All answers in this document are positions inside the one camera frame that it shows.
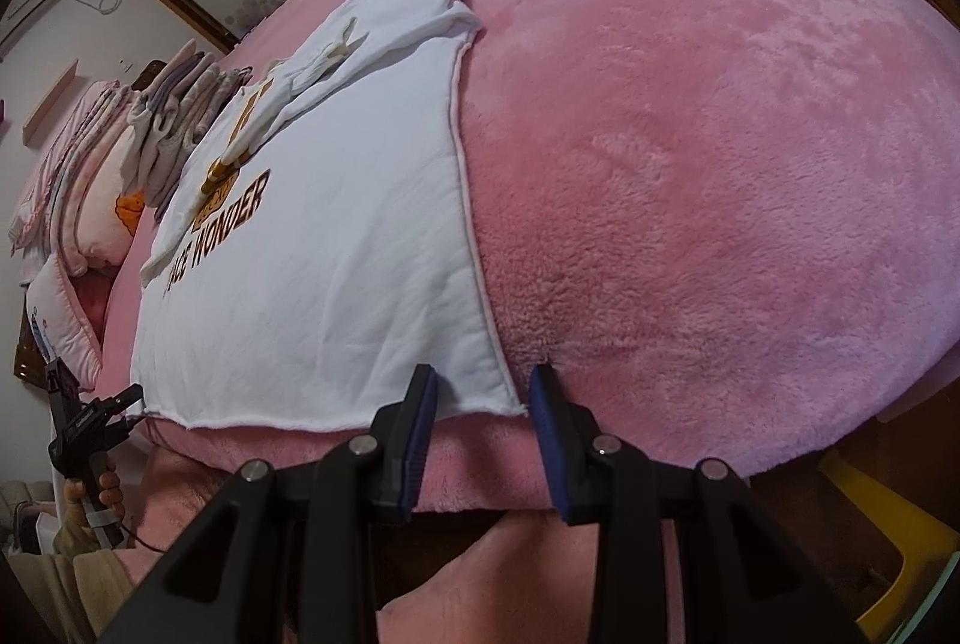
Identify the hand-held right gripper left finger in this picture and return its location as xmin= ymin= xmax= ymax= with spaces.
xmin=97 ymin=363 xmax=440 ymax=644

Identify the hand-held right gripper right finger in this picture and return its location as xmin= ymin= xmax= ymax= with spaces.
xmin=527 ymin=363 xmax=871 ymax=644

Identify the white printed sweatshirt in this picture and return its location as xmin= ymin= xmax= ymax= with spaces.
xmin=129 ymin=0 xmax=526 ymax=439

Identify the person's left forearm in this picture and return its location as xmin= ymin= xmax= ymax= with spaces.
xmin=49 ymin=513 xmax=140 ymax=644

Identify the stack of folded grey clothes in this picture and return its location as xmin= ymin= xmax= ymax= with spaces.
xmin=124 ymin=40 xmax=252 ymax=225

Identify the person's left hand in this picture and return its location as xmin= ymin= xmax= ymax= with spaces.
xmin=64 ymin=464 xmax=130 ymax=526

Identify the white pink cushion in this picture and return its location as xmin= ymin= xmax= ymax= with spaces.
xmin=26 ymin=254 xmax=106 ymax=390

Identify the pink pillows and quilt pile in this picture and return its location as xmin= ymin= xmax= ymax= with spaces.
xmin=7 ymin=80 xmax=125 ymax=255

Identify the pink bed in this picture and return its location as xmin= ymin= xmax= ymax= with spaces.
xmin=97 ymin=0 xmax=960 ymax=517

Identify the yellow plastic stool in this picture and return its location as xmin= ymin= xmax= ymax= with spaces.
xmin=817 ymin=445 xmax=960 ymax=641

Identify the pink wall shelf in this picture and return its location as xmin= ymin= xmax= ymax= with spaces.
xmin=21 ymin=58 xmax=80 ymax=146

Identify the white wall air conditioner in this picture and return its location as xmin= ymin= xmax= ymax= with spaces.
xmin=0 ymin=0 xmax=68 ymax=61

